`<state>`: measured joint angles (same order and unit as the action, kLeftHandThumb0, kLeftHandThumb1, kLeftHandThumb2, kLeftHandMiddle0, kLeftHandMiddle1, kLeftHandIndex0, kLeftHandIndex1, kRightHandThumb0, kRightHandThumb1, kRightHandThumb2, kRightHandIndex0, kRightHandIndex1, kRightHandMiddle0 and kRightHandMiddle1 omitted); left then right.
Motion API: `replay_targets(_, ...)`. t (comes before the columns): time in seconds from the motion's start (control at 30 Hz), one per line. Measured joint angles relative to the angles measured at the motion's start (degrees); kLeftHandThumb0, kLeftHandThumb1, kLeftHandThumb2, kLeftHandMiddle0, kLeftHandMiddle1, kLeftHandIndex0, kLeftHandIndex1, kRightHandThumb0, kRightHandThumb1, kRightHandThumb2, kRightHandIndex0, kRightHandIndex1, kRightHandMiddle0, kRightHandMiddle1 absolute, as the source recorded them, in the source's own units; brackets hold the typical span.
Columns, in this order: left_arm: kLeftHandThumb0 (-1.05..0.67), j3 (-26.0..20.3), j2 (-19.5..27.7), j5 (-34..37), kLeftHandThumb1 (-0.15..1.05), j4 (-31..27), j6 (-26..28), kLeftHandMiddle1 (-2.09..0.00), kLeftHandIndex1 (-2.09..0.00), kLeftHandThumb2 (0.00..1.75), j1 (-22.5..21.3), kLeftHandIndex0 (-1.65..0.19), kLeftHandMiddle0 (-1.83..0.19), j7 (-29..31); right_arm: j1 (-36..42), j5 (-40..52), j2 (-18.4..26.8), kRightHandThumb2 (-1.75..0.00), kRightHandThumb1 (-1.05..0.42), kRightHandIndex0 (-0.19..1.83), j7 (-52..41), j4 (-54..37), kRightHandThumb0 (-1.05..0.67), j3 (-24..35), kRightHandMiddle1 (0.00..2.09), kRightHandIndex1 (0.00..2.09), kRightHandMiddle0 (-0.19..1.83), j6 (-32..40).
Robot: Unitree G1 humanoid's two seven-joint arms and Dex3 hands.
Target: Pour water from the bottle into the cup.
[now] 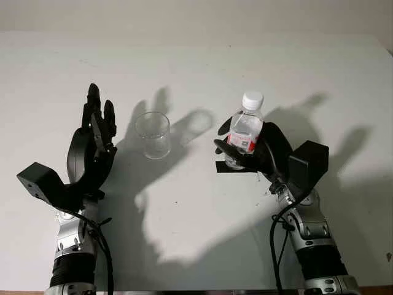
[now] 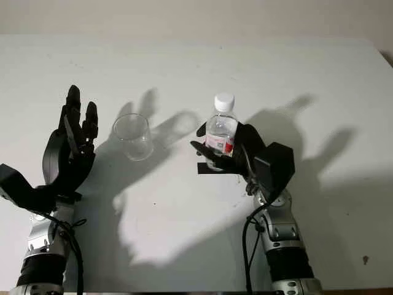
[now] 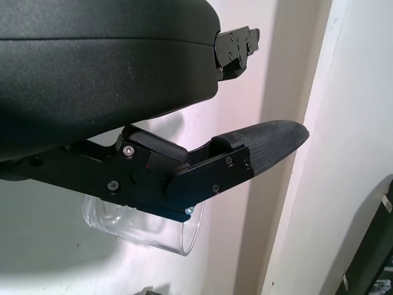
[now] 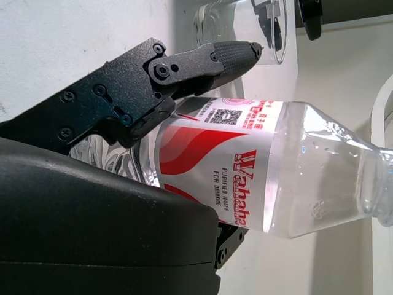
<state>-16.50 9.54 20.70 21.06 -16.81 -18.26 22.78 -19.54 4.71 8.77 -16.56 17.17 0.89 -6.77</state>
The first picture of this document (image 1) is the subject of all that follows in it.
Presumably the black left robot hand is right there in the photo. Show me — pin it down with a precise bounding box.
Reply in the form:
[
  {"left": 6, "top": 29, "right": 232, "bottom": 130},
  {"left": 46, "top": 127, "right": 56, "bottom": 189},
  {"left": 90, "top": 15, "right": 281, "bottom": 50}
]
[{"left": 66, "top": 82, "right": 119, "bottom": 186}]

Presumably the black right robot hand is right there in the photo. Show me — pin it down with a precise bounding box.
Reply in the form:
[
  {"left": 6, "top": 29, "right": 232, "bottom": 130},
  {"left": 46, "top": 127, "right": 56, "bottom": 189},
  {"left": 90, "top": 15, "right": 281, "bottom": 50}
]
[{"left": 213, "top": 119, "right": 293, "bottom": 186}]

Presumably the clear plastic water bottle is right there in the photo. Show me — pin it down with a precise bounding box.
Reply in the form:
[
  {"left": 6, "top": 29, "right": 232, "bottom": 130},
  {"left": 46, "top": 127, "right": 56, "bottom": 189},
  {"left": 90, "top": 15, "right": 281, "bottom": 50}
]
[{"left": 225, "top": 91, "right": 265, "bottom": 168}]

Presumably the clear glass cup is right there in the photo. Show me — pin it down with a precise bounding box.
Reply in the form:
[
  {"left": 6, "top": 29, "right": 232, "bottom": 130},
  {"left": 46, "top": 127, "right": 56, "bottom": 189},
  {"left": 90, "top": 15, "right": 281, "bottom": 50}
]
[{"left": 134, "top": 112, "right": 172, "bottom": 160}]

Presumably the black tape rectangle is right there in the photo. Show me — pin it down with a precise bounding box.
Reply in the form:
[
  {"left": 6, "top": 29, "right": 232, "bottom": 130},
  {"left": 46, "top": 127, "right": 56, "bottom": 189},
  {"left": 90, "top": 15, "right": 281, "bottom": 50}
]
[{"left": 216, "top": 160, "right": 262, "bottom": 173}]

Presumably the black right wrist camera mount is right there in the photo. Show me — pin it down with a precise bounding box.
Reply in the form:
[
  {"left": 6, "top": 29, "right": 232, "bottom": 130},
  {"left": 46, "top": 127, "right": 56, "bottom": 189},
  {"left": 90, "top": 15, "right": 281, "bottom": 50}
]
[{"left": 287, "top": 140, "right": 330, "bottom": 205}]

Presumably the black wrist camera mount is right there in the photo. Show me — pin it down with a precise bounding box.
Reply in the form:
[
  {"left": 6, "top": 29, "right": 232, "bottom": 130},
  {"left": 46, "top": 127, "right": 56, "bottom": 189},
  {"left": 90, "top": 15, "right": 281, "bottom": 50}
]
[
  {"left": 287, "top": 140, "right": 330, "bottom": 205},
  {"left": 16, "top": 162, "right": 105, "bottom": 211}
]

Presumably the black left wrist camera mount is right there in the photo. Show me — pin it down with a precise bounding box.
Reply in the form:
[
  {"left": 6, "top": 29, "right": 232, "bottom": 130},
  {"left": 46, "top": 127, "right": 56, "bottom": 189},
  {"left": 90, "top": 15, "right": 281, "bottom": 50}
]
[{"left": 16, "top": 162, "right": 105, "bottom": 211}]

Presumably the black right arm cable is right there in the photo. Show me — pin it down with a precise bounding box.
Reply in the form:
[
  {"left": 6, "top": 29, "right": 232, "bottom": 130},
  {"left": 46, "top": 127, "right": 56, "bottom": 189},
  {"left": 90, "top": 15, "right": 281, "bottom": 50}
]
[{"left": 269, "top": 201, "right": 300, "bottom": 295}]

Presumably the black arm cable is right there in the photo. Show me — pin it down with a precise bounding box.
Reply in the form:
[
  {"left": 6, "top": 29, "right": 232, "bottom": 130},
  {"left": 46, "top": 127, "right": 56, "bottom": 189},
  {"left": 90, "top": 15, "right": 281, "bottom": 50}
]
[
  {"left": 76, "top": 211, "right": 114, "bottom": 295},
  {"left": 269, "top": 201, "right": 300, "bottom": 295}
]

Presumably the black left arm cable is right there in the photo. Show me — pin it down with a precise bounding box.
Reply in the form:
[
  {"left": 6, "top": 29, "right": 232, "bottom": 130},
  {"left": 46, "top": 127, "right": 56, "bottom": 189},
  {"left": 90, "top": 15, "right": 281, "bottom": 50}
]
[{"left": 76, "top": 211, "right": 114, "bottom": 295}]

